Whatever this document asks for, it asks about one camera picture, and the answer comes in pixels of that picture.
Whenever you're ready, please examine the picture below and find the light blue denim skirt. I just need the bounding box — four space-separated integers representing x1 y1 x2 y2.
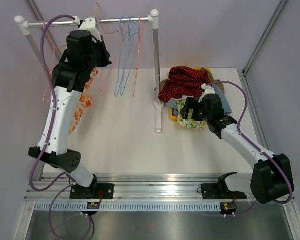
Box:
166 83 233 116

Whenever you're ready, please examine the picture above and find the red polka dot skirt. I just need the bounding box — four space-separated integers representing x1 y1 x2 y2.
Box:
158 66 211 103

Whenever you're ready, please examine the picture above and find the khaki tan skirt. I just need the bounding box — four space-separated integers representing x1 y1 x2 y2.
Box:
160 67 225 94

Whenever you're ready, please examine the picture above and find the tulip print skirt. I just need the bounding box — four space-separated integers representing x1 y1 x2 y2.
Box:
69 68 99 134

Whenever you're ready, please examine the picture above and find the lemon print skirt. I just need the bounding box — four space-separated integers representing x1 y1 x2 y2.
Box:
176 99 206 130

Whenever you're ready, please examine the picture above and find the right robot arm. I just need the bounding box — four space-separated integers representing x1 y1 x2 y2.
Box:
180 93 295 205

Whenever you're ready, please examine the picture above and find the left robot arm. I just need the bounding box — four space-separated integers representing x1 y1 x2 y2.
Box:
28 30 111 199

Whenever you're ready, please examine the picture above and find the yellow plastic bin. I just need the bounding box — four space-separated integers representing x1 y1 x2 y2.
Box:
169 67 212 122

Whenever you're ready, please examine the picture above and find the metal clothes rack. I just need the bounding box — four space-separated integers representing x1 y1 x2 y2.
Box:
14 9 165 134

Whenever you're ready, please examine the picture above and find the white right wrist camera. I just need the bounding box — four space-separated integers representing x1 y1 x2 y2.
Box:
198 83 216 103

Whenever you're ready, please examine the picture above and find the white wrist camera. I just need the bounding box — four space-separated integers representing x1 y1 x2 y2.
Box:
198 83 216 103
72 16 103 42

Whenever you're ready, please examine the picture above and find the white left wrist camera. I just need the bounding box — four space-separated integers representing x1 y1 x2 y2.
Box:
72 16 103 42

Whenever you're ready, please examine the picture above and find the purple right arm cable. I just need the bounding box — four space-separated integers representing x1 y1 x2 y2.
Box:
199 80 292 217

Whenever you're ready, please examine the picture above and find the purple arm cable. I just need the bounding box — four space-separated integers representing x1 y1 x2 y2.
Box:
199 80 292 217
29 14 95 240

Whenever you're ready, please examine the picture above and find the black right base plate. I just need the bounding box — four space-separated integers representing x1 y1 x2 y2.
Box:
200 183 247 200

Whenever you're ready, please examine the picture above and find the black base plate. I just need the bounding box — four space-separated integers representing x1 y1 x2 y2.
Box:
200 183 247 200
69 183 115 200

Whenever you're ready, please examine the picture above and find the left aluminium frame post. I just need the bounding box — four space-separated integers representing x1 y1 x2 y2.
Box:
24 0 46 31

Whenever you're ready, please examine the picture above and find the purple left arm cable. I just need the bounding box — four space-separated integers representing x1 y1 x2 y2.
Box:
29 14 95 240

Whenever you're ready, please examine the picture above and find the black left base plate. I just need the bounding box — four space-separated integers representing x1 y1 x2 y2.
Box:
69 183 115 200

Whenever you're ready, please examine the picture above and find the aluminium corner frame post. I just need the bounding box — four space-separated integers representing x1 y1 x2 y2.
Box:
242 0 290 77

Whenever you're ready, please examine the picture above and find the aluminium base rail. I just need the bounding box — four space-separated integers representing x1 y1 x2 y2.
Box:
23 173 295 202

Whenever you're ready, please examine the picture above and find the slotted cable duct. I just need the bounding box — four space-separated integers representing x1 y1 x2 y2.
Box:
34 201 221 212

